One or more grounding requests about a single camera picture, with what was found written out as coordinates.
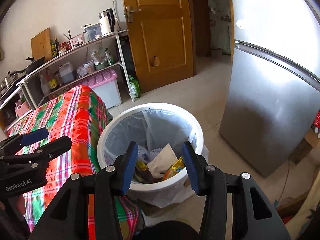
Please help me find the white foam net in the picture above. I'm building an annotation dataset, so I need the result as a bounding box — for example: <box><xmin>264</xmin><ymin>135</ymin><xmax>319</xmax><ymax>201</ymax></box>
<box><xmin>137</xmin><ymin>145</ymin><xmax>163</xmax><ymax>164</ymax></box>

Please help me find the white electric kettle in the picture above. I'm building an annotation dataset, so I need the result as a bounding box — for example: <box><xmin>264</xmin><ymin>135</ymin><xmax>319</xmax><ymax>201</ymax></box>
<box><xmin>99</xmin><ymin>8</ymin><xmax>115</xmax><ymax>36</ymax></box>

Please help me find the pink lid storage box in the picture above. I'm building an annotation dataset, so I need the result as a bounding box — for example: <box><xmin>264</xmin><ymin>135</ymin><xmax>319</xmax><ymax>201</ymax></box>
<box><xmin>81</xmin><ymin>69</ymin><xmax>121</xmax><ymax>109</ymax></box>

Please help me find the black frying pan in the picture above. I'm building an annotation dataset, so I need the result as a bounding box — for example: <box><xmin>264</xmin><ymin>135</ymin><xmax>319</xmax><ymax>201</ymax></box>
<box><xmin>15</xmin><ymin>57</ymin><xmax>46</xmax><ymax>75</ymax></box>

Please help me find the silver refrigerator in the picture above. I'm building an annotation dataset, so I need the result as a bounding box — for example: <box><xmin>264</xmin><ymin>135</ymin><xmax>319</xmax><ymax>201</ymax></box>
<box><xmin>219</xmin><ymin>0</ymin><xmax>319</xmax><ymax>177</ymax></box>

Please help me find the red green plaid tablecloth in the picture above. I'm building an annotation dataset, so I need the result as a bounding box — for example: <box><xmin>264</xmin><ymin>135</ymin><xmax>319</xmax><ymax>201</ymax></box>
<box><xmin>1</xmin><ymin>86</ymin><xmax>140</xmax><ymax>239</ymax></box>

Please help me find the clear plastic container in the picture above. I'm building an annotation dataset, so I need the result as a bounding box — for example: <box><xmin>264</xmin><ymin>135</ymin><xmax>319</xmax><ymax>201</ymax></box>
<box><xmin>84</xmin><ymin>23</ymin><xmax>102</xmax><ymax>41</ymax></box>

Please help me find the person's left hand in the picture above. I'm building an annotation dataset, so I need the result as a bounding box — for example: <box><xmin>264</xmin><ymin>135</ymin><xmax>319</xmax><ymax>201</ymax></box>
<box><xmin>1</xmin><ymin>195</ymin><xmax>26</xmax><ymax>215</ymax></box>

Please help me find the white metal shelf rack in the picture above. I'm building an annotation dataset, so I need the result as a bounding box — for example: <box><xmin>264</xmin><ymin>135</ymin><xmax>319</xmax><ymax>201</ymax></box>
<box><xmin>1</xmin><ymin>30</ymin><xmax>135</xmax><ymax>133</ymax></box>

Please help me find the wooden door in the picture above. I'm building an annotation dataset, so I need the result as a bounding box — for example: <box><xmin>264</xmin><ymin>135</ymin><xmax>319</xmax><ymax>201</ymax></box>
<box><xmin>123</xmin><ymin>0</ymin><xmax>195</xmax><ymax>93</ymax></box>

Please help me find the clear jug dark liquid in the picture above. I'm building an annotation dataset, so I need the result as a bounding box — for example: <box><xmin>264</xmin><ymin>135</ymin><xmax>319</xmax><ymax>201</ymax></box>
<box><xmin>59</xmin><ymin>62</ymin><xmax>75</xmax><ymax>84</ymax></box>

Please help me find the wooden cutting board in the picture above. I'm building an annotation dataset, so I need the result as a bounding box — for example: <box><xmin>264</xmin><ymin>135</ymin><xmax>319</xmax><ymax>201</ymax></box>
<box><xmin>31</xmin><ymin>28</ymin><xmax>53</xmax><ymax>62</ymax></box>

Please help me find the gold foil wrapper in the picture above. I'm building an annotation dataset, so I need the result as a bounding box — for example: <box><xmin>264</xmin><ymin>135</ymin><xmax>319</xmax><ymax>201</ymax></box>
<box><xmin>162</xmin><ymin>157</ymin><xmax>185</xmax><ymax>181</ymax></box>

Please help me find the pink woven basket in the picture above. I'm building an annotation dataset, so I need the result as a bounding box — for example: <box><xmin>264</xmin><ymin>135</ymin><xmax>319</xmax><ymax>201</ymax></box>
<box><xmin>15</xmin><ymin>101</ymin><xmax>30</xmax><ymax>118</ymax></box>

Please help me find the white round trash bin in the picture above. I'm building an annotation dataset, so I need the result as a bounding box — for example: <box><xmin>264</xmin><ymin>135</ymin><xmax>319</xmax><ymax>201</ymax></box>
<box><xmin>96</xmin><ymin>102</ymin><xmax>205</xmax><ymax>192</ymax></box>

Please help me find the yellow label oil bottle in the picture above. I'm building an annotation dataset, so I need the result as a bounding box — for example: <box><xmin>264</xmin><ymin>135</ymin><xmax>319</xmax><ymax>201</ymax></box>
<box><xmin>47</xmin><ymin>69</ymin><xmax>58</xmax><ymax>91</ymax></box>

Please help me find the green plastic bottle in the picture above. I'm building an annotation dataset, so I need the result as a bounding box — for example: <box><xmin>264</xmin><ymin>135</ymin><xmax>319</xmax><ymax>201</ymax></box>
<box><xmin>129</xmin><ymin>75</ymin><xmax>141</xmax><ymax>98</ymax></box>

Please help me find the steel steamer pot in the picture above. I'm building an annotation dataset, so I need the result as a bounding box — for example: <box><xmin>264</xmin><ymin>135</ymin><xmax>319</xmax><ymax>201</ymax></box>
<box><xmin>1</xmin><ymin>71</ymin><xmax>18</xmax><ymax>90</ymax></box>

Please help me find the pink utensil box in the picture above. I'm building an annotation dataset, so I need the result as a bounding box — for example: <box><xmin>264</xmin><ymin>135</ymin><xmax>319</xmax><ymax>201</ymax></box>
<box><xmin>70</xmin><ymin>33</ymin><xmax>85</xmax><ymax>49</ymax></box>

